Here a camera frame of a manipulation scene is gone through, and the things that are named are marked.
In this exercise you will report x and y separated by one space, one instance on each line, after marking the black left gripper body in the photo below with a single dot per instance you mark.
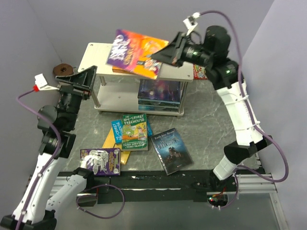
71 98

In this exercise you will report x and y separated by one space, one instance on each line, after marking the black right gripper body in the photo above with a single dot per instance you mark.
194 54

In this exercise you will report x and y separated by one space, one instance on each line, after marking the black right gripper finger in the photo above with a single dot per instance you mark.
174 62
173 51

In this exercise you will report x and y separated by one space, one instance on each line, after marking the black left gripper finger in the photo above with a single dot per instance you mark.
85 75
84 85

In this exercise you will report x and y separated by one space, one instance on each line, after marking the orange Treehouse book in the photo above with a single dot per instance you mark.
119 70

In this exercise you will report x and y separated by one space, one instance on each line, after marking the Charlie Chocolate Factory book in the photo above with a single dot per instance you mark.
131 52

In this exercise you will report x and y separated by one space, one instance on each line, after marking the green 104-Storey Treehouse book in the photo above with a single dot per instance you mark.
134 137

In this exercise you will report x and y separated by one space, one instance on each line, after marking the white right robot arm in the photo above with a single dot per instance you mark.
222 72

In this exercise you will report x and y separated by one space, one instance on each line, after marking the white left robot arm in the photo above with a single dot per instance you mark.
38 209

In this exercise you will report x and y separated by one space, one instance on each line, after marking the stack of dark books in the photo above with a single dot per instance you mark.
159 95

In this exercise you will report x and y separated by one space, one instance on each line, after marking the red game box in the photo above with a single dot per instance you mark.
199 73

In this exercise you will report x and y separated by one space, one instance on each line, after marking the brown twine spool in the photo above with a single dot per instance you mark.
63 69

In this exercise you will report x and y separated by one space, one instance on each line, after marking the blue 26-Storey Treehouse book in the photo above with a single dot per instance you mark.
117 127

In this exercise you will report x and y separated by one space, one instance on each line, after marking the yellow book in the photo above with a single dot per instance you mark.
110 143

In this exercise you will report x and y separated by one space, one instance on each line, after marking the purple comic book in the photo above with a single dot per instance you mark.
102 162

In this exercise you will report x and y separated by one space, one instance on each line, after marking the dark Wuthering Heights book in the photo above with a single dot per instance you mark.
171 150

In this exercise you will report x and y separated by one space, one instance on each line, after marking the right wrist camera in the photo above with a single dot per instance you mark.
191 22

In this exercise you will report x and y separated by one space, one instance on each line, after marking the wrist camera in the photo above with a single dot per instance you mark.
191 22
41 84

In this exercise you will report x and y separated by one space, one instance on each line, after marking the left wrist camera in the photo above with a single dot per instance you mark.
41 84

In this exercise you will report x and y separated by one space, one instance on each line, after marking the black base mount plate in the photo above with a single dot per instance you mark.
146 186

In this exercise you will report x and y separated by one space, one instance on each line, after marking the aluminium rail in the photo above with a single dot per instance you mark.
248 184

